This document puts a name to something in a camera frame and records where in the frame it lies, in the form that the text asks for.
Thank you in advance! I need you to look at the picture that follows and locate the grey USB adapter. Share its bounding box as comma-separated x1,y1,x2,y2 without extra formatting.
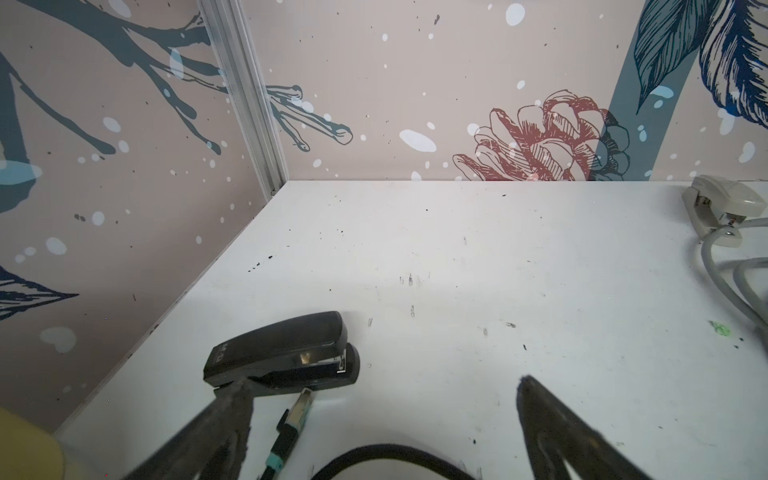
682,175,767,248

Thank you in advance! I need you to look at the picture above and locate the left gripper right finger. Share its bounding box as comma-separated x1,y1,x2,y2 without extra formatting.
516,375,650,480

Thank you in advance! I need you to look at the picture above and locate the grey ethernet cable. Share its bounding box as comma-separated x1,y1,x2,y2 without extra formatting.
700,217,768,337

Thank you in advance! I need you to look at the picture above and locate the black stapler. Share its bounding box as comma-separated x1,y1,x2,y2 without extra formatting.
203,311,360,397

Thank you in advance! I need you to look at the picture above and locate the long black ethernet cable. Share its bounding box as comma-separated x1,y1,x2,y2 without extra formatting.
257,387,481,480

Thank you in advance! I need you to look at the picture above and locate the yellow cup with markers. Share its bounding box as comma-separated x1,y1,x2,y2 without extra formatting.
1,409,65,480

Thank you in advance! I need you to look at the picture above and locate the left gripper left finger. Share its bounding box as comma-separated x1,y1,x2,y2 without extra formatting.
126,379,255,479

